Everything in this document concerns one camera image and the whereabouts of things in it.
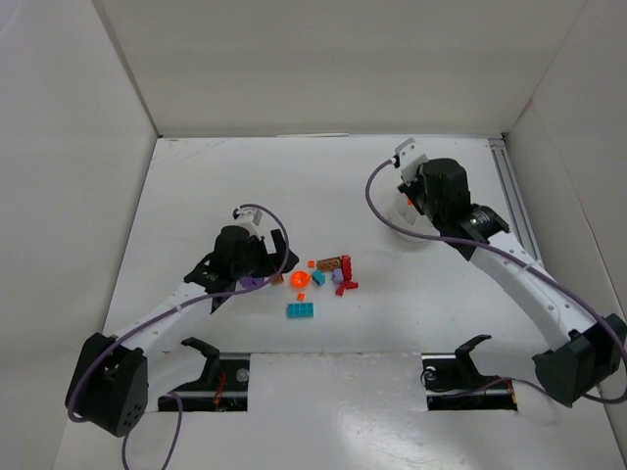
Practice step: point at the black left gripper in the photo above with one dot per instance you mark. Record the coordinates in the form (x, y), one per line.
(267, 254)

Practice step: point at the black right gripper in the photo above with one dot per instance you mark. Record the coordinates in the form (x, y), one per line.
(418, 194)

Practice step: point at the orange curved lego piece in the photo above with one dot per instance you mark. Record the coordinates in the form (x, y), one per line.
(300, 279)

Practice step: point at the tan lego plate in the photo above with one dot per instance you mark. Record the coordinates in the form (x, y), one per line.
(329, 264)

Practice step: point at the large teal lego brick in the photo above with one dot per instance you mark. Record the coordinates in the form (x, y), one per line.
(300, 310)

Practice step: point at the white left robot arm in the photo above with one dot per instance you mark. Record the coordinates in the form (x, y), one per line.
(118, 378)

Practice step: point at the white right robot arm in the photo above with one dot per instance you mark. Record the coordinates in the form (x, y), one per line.
(584, 347)

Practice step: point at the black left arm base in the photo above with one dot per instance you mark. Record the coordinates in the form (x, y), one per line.
(200, 377)

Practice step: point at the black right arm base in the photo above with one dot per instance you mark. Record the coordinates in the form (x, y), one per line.
(452, 382)

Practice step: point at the white round divided container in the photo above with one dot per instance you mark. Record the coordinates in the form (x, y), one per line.
(404, 215)

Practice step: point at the small teal lego brick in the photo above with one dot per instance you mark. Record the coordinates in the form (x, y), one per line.
(318, 278)

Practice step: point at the lavender lego brick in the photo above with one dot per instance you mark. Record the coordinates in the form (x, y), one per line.
(337, 276)

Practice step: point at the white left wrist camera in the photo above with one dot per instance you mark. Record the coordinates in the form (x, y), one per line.
(249, 219)

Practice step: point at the aluminium rail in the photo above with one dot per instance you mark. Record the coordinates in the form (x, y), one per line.
(520, 222)

